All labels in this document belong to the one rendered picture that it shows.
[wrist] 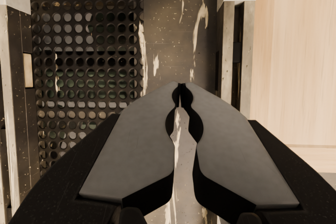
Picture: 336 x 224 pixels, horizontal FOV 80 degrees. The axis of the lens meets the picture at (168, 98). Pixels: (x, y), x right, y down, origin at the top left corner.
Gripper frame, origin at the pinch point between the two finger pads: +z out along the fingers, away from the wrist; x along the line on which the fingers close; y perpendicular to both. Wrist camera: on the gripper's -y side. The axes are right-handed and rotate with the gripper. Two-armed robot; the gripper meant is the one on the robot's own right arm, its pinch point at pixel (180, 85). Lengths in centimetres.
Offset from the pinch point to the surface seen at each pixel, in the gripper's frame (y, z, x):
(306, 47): 7.0, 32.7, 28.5
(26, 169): 34, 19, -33
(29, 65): 14.2, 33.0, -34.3
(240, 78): 11.5, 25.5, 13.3
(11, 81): 14.9, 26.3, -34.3
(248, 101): 15.4, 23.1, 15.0
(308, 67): 10.7, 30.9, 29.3
